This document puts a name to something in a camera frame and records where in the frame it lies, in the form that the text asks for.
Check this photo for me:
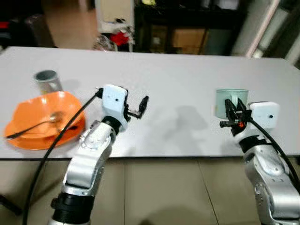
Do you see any pale green mug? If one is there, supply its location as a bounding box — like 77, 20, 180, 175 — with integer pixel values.
215, 89, 249, 119

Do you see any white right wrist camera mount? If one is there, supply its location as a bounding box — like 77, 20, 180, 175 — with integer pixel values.
233, 102, 280, 141

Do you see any grey mug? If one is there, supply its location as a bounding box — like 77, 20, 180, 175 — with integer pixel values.
34, 70, 63, 94

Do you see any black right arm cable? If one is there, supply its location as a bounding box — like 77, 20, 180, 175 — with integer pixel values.
247, 119, 300, 188

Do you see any white chair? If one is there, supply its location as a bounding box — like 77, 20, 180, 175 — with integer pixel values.
96, 0, 136, 50

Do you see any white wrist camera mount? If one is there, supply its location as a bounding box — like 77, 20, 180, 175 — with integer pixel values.
101, 84, 129, 129
233, 102, 280, 141

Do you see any red cloth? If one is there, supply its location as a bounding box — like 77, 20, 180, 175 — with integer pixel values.
110, 30, 130, 46

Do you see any white slanted pole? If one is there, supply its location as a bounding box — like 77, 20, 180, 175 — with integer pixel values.
244, 0, 282, 58

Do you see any black shelf unit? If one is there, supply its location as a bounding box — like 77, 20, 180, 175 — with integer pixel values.
134, 0, 249, 56

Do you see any brown cardboard box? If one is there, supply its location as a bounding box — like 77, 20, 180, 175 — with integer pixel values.
171, 29, 207, 54

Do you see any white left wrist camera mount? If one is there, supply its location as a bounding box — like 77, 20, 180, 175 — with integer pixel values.
101, 84, 129, 129

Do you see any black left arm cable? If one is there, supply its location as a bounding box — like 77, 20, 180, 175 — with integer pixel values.
21, 89, 104, 225

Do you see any orange plastic bowl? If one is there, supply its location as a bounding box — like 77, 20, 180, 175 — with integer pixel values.
5, 91, 86, 150

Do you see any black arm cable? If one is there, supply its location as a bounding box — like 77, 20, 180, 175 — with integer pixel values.
21, 89, 104, 225
247, 119, 300, 188

